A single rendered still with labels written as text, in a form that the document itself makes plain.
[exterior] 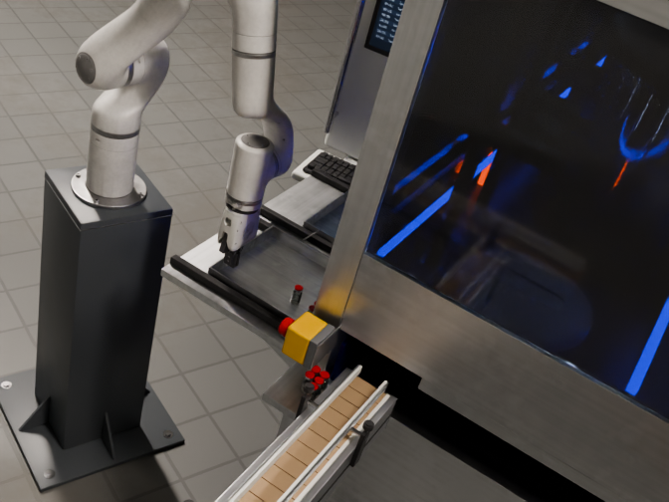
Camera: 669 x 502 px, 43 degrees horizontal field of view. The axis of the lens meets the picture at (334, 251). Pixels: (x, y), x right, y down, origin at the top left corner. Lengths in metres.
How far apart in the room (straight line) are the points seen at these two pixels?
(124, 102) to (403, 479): 1.09
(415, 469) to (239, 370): 1.33
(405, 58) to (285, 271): 0.79
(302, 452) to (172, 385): 1.40
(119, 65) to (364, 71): 0.92
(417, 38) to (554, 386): 0.66
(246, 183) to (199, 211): 1.95
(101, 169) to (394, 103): 0.94
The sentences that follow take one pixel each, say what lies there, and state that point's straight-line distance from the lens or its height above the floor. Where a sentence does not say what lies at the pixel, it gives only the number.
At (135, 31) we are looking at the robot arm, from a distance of 1.94.
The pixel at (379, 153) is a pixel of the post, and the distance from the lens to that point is 1.51.
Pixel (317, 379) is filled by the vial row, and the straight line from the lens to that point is 1.73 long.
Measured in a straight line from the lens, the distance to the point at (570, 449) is 1.64.
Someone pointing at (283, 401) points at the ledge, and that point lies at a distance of 1.73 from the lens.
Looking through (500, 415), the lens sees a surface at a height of 1.03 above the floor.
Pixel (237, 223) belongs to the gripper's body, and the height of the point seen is 1.06.
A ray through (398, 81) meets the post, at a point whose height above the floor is 1.56.
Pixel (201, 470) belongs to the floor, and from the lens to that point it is 2.72.
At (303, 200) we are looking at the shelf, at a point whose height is 0.88.
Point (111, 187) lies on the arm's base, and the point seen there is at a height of 0.90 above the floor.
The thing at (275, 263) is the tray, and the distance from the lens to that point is 2.07.
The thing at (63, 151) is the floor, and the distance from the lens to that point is 4.05.
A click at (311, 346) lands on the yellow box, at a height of 1.02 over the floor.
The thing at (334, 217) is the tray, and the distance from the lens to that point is 2.29.
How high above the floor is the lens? 2.11
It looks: 35 degrees down
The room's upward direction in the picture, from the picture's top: 17 degrees clockwise
